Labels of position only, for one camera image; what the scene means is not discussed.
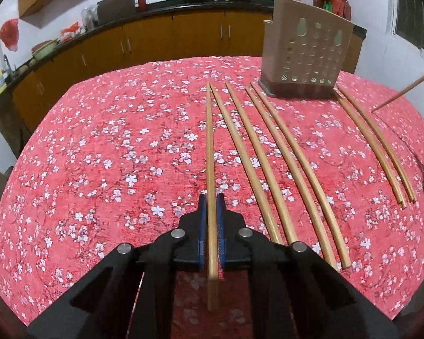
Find gas stove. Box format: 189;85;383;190
178;0;269;5

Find wooden base cabinets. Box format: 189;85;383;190
10;7;361;131

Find red plastic bag on wall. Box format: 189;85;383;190
0;18;21;51

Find green basin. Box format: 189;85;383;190
33;40;59;60

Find black kitchen countertop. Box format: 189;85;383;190
0;0;368;107

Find orange plastic bag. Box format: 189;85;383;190
58;22;80;42

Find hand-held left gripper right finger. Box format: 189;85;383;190
216;193;400;339

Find red floral tablecloth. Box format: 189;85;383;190
0;56;424;339

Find wooden chopstick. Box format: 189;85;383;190
338;86;417;203
251;82;352;268
205;83;220;312
211;84;285;245
372;64;424;113
225;81;299;245
245;86;338;270
334;94;407;209

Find white panel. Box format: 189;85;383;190
0;111;19;172

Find dark wooden cutting board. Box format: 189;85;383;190
96;0;137;25

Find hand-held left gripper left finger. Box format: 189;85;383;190
25;194;209;339

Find clear plastic bag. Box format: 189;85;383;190
81;5;99;31

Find beige perforated utensil holder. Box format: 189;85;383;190
258;0;357;100

